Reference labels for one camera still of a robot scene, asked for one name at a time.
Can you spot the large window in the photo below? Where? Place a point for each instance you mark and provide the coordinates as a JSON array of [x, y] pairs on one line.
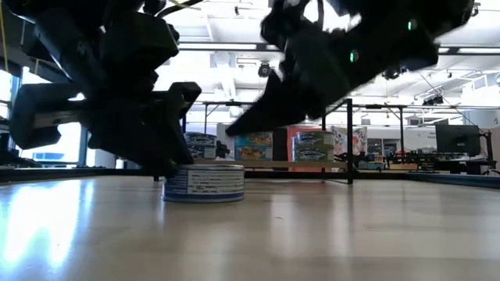
[[72, 148]]

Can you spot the black aluminium table frame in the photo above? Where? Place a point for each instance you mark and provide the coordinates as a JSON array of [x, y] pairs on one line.
[[97, 173]]

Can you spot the stacked cans on rack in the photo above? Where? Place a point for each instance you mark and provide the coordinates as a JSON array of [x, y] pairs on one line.
[[290, 148]]

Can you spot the black round ceiling spotlight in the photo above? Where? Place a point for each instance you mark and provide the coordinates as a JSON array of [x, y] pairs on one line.
[[264, 70], [393, 73]]

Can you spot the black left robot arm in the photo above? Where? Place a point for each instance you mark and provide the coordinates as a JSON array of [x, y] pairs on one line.
[[78, 6]]

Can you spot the small white cup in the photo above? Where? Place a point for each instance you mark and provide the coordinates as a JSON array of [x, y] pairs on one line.
[[119, 164]]

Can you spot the black background rack frame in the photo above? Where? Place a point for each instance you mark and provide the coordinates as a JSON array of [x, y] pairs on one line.
[[218, 104]]

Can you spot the black computer monitor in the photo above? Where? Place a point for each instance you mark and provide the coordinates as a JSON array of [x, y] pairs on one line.
[[457, 140]]

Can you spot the small black device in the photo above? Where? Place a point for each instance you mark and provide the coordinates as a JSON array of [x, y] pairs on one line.
[[222, 150]]

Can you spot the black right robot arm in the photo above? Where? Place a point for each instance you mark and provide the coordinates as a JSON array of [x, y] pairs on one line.
[[410, 43]]

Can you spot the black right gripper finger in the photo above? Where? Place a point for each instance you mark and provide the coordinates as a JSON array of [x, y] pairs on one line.
[[273, 109]]

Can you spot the black panel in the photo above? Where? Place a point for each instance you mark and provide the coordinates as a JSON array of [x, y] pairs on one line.
[[279, 144]]

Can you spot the colourful printed poster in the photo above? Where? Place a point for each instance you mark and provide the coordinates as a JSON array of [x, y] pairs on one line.
[[357, 140]]

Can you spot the green label seafood can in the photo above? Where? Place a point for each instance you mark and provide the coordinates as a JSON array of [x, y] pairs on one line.
[[314, 138], [312, 153]]

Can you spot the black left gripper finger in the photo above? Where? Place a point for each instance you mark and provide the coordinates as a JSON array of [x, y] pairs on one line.
[[133, 140], [176, 136]]

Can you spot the cluttered background desk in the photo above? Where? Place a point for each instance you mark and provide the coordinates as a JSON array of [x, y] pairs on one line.
[[449, 164]]

